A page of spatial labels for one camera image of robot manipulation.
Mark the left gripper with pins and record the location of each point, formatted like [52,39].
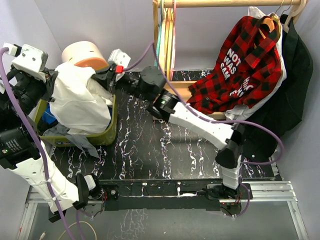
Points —
[50,77]

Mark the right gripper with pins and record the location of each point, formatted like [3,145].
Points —
[104,78]

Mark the white shirt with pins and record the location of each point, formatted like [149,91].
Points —
[80,103]

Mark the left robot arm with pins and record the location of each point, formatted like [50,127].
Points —
[20,154]

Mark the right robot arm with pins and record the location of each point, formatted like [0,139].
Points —
[150,87]

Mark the pink hanger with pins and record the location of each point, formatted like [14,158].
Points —
[173,47]

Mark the yellow hanger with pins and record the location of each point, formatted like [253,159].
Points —
[166,42]

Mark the red plaid shirt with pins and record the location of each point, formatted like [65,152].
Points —
[210,94]

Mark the orange wooden hanger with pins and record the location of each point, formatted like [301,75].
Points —
[271,23]

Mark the cream wooden hanger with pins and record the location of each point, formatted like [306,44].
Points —
[294,14]

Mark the round pastel drawer cabinet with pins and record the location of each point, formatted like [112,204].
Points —
[84,54]

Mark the blue garment in basket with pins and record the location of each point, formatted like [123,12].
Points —
[47,117]

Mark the grey garment in basket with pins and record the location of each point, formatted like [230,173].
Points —
[79,140]

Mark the olive green laundry basket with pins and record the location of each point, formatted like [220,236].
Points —
[105,138]

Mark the black garment on rack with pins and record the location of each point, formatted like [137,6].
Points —
[284,110]

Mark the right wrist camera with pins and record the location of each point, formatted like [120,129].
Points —
[118,61]

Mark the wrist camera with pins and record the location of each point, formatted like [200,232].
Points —
[28,59]
[118,61]

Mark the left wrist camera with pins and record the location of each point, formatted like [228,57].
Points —
[28,59]

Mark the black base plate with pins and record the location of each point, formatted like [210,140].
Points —
[174,194]

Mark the aluminium frame rail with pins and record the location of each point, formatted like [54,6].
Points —
[272,214]

